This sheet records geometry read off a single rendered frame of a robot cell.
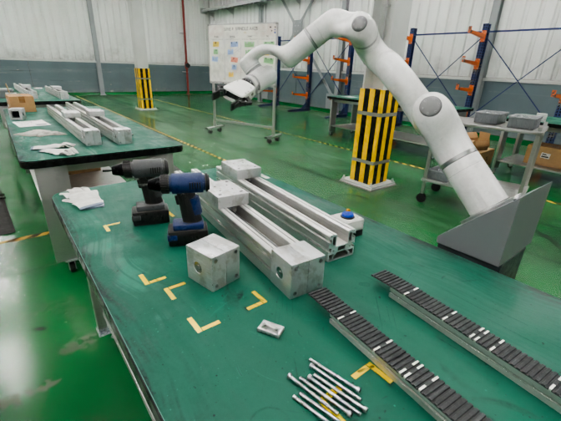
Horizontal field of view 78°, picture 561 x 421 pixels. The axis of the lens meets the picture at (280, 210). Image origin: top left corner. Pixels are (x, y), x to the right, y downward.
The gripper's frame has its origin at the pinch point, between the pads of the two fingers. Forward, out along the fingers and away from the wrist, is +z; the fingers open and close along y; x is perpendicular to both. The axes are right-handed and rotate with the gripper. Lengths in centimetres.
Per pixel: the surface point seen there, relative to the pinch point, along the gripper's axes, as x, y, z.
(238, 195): -7.9, -30.7, 28.4
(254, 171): -22.3, -19.7, 2.3
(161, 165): -5.8, -5.4, 36.9
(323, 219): -5, -58, 20
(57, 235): -115, 86, 46
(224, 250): 4, -46, 54
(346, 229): 0, -66, 24
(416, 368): 16, -92, 59
